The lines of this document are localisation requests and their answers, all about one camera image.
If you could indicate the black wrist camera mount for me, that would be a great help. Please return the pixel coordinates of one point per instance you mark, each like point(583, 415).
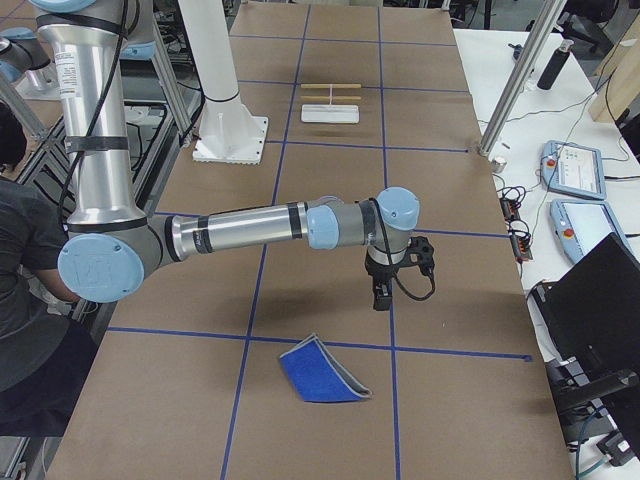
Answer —
point(420, 253)

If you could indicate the blue grey towel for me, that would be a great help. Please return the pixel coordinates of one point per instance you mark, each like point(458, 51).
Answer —
point(318, 377)

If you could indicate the blue teach pendant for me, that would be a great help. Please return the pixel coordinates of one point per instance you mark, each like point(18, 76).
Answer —
point(581, 225)
point(574, 170)

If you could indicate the left aluminium frame strut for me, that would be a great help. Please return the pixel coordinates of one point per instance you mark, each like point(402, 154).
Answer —
point(169, 85)

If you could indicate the upper blue teach pendant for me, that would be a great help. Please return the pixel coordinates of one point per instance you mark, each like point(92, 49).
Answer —
point(574, 170)

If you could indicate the second grey blue robot arm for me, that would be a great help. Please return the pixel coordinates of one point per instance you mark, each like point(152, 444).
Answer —
point(21, 52)

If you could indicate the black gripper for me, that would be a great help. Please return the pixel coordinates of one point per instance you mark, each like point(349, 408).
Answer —
point(378, 274)

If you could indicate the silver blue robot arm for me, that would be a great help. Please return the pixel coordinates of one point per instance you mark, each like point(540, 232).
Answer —
point(113, 245)

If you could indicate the person in dark shirt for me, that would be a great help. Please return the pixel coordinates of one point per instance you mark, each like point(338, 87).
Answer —
point(45, 358)

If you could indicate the lower blue teach pendant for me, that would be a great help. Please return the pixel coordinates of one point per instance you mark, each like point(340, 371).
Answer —
point(581, 225)

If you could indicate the black water bottle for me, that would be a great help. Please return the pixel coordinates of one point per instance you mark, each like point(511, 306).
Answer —
point(555, 64)

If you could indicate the white wooden towel rack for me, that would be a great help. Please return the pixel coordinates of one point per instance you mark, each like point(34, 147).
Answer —
point(331, 108)

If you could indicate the black monitor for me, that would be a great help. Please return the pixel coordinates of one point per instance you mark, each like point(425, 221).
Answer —
point(592, 316)

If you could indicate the black orange adapter box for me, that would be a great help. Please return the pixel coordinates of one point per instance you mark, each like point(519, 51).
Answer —
point(517, 229)

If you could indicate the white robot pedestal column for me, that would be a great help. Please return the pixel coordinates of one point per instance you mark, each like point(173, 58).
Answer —
point(228, 132)

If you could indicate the black office chair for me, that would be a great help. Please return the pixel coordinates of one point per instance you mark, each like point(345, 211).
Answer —
point(583, 19)

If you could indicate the wooden board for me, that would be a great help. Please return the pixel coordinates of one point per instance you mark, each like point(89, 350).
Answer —
point(620, 68)

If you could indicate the aluminium frame post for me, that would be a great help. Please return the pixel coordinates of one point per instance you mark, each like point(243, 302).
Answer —
point(543, 25)

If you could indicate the small silver metal cylinder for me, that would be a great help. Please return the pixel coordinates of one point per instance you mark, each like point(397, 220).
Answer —
point(498, 164)

